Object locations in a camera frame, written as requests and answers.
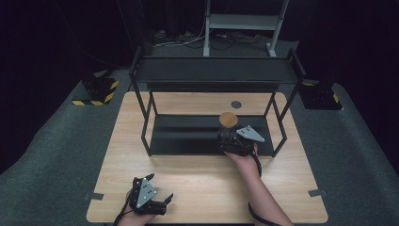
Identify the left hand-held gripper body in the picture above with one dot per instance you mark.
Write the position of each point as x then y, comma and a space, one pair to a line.
146, 196

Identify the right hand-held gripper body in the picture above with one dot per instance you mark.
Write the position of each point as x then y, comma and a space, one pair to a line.
238, 141

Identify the jar with wooden lid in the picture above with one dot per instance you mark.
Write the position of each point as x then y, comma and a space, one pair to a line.
228, 120

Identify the black metal shelf rack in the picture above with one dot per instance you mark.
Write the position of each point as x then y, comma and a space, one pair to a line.
213, 70

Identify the person's right hand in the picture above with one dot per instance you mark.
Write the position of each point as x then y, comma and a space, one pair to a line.
246, 164

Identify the person's left hand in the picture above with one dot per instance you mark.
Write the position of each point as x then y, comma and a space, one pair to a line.
135, 219

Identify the dark round table grommet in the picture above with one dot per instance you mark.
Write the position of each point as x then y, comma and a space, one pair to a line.
236, 104

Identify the dark tape strip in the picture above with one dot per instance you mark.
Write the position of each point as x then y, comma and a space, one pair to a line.
94, 196
316, 193

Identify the black yellow striped base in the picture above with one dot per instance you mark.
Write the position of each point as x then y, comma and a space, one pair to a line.
98, 91
320, 95

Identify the grey metal stand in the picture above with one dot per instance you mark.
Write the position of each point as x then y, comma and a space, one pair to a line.
241, 22

